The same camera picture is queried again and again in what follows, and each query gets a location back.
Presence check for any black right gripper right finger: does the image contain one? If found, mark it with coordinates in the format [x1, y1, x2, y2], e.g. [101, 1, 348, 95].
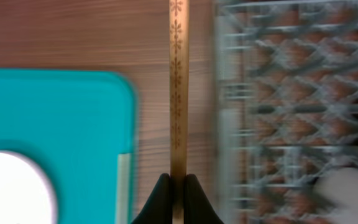
[183, 174, 223, 224]

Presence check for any large pink plate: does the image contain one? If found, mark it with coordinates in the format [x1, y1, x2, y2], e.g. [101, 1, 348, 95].
[0, 151, 58, 224]

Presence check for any wooden chopstick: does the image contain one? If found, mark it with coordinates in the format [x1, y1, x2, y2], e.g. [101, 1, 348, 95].
[115, 153, 131, 224]
[169, 0, 190, 224]

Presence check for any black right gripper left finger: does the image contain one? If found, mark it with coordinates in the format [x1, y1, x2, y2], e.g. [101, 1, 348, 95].
[132, 173, 173, 224]

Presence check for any grey dishwasher rack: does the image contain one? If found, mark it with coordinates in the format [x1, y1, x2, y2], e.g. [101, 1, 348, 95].
[214, 1, 358, 223]

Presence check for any teal serving tray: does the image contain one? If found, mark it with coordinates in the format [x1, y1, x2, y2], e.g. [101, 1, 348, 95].
[0, 68, 137, 223]

